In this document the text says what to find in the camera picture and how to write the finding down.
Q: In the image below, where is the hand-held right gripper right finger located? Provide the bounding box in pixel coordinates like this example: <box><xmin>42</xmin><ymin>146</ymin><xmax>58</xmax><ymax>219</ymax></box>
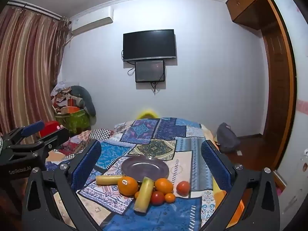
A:
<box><xmin>200</xmin><ymin>140</ymin><xmax>281</xmax><ymax>231</ymax></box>

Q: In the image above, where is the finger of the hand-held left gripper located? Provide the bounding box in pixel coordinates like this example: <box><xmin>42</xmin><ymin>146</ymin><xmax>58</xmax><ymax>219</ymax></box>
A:
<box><xmin>0</xmin><ymin>121</ymin><xmax>46</xmax><ymax>148</ymax></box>
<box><xmin>7</xmin><ymin>127</ymin><xmax>71</xmax><ymax>161</ymax></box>

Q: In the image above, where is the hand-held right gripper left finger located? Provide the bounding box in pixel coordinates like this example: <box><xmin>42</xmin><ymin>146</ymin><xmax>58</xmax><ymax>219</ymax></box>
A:
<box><xmin>22</xmin><ymin>140</ymin><xmax>103</xmax><ymax>231</ymax></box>

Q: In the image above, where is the sugarcane piece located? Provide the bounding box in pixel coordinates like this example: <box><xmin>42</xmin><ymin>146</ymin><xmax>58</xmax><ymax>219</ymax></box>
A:
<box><xmin>133</xmin><ymin>177</ymin><xmax>155</xmax><ymax>213</ymax></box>
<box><xmin>96</xmin><ymin>174</ymin><xmax>126</xmax><ymax>186</ymax></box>

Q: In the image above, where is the red tomato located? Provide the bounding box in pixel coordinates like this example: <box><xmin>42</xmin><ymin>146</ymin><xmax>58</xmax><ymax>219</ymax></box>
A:
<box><xmin>176</xmin><ymin>181</ymin><xmax>191</xmax><ymax>196</ymax></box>
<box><xmin>151</xmin><ymin>191</ymin><xmax>165</xmax><ymax>206</ymax></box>

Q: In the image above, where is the large orange with sticker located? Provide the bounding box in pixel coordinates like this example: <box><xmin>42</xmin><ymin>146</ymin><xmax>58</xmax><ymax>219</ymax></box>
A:
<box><xmin>117</xmin><ymin>176</ymin><xmax>139</xmax><ymax>196</ymax></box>

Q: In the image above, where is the large plain orange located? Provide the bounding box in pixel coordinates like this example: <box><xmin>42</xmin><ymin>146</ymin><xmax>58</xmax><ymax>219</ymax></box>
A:
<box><xmin>154</xmin><ymin>178</ymin><xmax>174</xmax><ymax>194</ymax></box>

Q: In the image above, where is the dark metal plate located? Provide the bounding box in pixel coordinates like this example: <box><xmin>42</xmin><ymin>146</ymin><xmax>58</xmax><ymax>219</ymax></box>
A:
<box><xmin>121</xmin><ymin>156</ymin><xmax>169</xmax><ymax>182</ymax></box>

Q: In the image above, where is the red box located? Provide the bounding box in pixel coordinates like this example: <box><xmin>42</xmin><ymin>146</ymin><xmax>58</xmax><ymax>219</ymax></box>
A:
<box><xmin>39</xmin><ymin>121</ymin><xmax>61</xmax><ymax>137</ymax></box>

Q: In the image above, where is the red floral cloth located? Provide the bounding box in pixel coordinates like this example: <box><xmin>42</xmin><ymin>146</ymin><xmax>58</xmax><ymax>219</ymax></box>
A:
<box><xmin>52</xmin><ymin>131</ymin><xmax>97</xmax><ymax>160</ymax></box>

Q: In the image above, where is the orange yellow fleece blanket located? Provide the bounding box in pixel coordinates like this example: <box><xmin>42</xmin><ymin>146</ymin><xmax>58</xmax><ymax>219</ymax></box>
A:
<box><xmin>209</xmin><ymin>130</ymin><xmax>245</xmax><ymax>224</ymax></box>

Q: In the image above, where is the grey bag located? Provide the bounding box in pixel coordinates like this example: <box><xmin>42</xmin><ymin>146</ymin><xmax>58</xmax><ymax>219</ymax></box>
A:
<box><xmin>216</xmin><ymin>122</ymin><xmax>240</xmax><ymax>153</ymax></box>

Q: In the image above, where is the checkered cloth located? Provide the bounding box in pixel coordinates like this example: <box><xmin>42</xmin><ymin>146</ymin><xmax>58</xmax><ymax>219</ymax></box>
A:
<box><xmin>90</xmin><ymin>129</ymin><xmax>114</xmax><ymax>140</ymax></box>

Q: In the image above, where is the pile of boxes and papers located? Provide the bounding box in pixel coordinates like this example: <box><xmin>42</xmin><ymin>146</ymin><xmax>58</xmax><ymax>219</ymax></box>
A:
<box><xmin>50</xmin><ymin>81</ymin><xmax>83</xmax><ymax>116</ymax></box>

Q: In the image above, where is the grey bolster pillow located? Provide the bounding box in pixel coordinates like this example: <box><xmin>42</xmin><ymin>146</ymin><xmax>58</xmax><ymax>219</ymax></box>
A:
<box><xmin>70</xmin><ymin>85</ymin><xmax>97</xmax><ymax>117</ymax></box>

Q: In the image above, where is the striped brown curtain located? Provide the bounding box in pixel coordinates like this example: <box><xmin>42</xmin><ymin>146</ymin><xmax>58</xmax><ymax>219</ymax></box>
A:
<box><xmin>0</xmin><ymin>3</ymin><xmax>71</xmax><ymax>137</ymax></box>

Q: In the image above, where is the blue patchwork blanket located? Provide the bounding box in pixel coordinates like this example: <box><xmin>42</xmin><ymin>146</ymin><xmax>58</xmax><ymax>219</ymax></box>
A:
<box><xmin>46</xmin><ymin>117</ymin><xmax>241</xmax><ymax>231</ymax></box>

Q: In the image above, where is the yellow plastic object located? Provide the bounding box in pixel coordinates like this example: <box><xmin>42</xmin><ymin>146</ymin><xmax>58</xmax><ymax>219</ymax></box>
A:
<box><xmin>137</xmin><ymin>108</ymin><xmax>158</xmax><ymax>120</ymax></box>

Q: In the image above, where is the curtain rod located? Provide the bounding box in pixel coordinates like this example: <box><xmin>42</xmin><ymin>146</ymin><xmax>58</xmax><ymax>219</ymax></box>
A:
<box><xmin>7</xmin><ymin>1</ymin><xmax>71</xmax><ymax>21</ymax></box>

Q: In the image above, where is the white air conditioner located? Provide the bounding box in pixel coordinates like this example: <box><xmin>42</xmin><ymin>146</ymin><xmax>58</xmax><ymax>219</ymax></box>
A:
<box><xmin>70</xmin><ymin>7</ymin><xmax>114</xmax><ymax>36</ymax></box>

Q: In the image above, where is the black monitor cable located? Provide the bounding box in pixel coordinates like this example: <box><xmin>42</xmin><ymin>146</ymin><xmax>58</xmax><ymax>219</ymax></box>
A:
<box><xmin>150</xmin><ymin>81</ymin><xmax>161</xmax><ymax>95</ymax></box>

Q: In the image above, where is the small black wall monitor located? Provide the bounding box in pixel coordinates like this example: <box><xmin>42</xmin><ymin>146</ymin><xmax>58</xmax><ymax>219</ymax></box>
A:
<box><xmin>135</xmin><ymin>60</ymin><xmax>165</xmax><ymax>83</ymax></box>

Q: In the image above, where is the black wall television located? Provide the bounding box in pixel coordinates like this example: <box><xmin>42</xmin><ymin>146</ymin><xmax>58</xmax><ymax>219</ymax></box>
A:
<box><xmin>123</xmin><ymin>29</ymin><xmax>176</xmax><ymax>62</ymax></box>

